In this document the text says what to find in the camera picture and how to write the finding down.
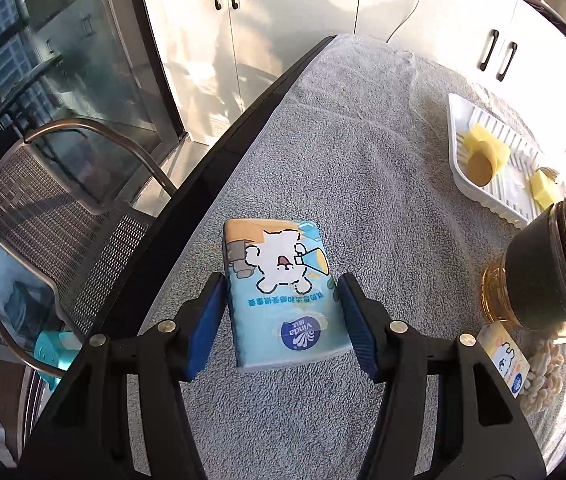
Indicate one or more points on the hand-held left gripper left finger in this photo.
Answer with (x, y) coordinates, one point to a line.
(205, 330)

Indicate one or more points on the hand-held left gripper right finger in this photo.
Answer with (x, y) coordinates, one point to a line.
(358, 330)

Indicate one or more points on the blue tissue pack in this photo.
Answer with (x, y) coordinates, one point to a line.
(283, 300)

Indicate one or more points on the white ribbed tray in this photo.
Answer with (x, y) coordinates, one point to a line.
(510, 180)

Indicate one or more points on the yellow rectangular sponge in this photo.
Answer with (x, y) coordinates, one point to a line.
(488, 139)
(543, 187)

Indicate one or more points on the grey towel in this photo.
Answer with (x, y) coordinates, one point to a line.
(363, 185)

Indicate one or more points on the yellow tissue pack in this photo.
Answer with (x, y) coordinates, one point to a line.
(505, 360)

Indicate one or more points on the teal plastic object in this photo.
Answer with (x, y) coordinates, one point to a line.
(55, 355)

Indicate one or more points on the amber glass cup green sleeve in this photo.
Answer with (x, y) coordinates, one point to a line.
(533, 270)

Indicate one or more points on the metal mesh chair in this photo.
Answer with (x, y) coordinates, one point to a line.
(53, 225)

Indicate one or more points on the cream scrunchie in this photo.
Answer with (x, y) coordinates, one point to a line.
(543, 380)

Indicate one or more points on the white base cabinet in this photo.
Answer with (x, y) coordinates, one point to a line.
(313, 0)

